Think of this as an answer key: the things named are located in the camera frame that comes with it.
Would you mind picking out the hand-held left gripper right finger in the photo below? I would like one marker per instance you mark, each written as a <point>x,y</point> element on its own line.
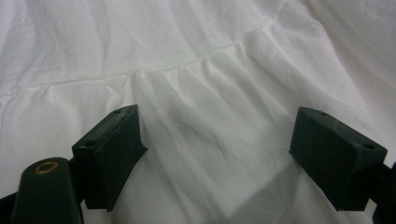
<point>336,155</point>

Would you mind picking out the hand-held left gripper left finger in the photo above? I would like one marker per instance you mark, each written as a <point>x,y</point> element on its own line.
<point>107,155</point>

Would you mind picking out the white gathered dress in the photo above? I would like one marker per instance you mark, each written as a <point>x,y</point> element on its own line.
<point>199,62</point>

